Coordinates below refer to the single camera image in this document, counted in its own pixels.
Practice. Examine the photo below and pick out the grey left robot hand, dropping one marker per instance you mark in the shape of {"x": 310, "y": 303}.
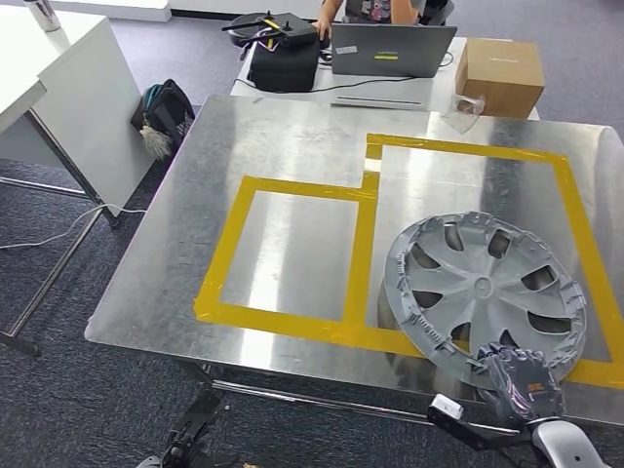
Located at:
{"x": 195, "y": 420}

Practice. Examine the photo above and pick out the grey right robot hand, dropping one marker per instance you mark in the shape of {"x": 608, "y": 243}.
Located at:
{"x": 527, "y": 387}

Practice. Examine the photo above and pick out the grey plastic wheel cover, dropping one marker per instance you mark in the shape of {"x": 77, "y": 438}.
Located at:
{"x": 482, "y": 287}

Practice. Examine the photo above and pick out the steel workbench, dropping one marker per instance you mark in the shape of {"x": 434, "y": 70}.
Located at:
{"x": 195, "y": 226}

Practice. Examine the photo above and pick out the clear plastic wrapper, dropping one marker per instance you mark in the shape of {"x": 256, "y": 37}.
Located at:
{"x": 463, "y": 110}

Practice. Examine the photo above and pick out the brown cardboard box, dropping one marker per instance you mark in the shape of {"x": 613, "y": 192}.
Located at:
{"x": 502, "y": 77}

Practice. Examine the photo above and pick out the black bag with tassel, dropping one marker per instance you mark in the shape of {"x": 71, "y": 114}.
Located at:
{"x": 168, "y": 110}

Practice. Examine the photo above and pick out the white desk with steel legs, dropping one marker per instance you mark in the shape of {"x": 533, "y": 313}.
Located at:
{"x": 87, "y": 110}

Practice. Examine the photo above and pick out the black carry case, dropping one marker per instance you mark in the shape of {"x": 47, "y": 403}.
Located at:
{"x": 283, "y": 68}

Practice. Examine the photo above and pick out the grey laptop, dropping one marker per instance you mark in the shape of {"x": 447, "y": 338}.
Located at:
{"x": 390, "y": 55}

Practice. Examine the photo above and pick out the white table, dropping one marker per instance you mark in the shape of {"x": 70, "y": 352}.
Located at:
{"x": 341, "y": 87}

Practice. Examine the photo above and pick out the black device with antennas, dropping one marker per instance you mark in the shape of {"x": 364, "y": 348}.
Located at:
{"x": 287, "y": 29}

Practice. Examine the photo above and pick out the person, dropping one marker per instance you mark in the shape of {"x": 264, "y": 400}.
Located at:
{"x": 380, "y": 10}

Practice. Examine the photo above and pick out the shiny metal cup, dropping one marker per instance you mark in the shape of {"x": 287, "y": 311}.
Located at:
{"x": 44, "y": 14}

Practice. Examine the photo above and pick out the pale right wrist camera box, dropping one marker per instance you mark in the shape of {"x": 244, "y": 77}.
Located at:
{"x": 446, "y": 407}

